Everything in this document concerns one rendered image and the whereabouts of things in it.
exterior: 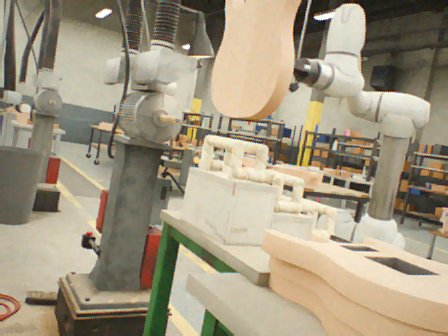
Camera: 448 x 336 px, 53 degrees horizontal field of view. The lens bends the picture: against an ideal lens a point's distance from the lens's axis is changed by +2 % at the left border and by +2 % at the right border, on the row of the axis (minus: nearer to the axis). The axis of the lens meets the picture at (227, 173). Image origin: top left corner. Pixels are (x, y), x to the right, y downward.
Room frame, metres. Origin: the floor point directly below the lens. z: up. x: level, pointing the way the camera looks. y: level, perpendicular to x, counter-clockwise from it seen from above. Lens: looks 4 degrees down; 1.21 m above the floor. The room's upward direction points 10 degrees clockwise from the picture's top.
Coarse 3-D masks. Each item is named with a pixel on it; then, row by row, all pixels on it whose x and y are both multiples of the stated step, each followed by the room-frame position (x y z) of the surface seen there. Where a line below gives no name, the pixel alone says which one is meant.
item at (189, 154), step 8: (184, 152) 2.38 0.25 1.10; (192, 152) 2.31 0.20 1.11; (200, 152) 2.34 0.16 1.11; (184, 160) 2.37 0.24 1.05; (192, 160) 2.31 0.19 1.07; (184, 168) 2.35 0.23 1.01; (184, 176) 2.33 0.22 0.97; (176, 184) 2.42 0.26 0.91; (184, 184) 2.32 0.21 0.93; (184, 192) 2.38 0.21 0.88
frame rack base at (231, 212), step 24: (192, 168) 1.37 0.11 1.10; (192, 192) 1.35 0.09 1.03; (216, 192) 1.23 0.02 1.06; (240, 192) 1.18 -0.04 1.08; (264, 192) 1.22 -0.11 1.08; (192, 216) 1.33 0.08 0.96; (216, 216) 1.21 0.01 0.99; (240, 216) 1.18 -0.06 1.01; (264, 216) 1.23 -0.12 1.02; (216, 240) 1.20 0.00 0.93; (240, 240) 1.19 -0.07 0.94
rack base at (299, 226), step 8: (272, 216) 1.24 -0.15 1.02; (280, 216) 1.26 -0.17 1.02; (288, 216) 1.28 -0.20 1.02; (296, 216) 1.30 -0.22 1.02; (304, 216) 1.33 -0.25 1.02; (272, 224) 1.25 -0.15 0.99; (280, 224) 1.26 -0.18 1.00; (288, 224) 1.28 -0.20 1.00; (296, 224) 1.29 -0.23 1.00; (304, 224) 1.31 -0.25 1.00; (312, 224) 1.33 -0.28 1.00; (288, 232) 1.28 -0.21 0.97; (296, 232) 1.30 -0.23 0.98; (304, 232) 1.31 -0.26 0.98
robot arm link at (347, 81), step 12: (324, 60) 1.49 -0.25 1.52; (336, 60) 1.45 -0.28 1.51; (348, 60) 1.45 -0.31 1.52; (336, 72) 1.43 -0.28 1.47; (348, 72) 1.45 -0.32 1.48; (336, 84) 1.44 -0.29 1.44; (348, 84) 1.45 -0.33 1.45; (360, 84) 1.49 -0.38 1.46; (336, 96) 1.49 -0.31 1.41; (348, 96) 1.50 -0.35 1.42
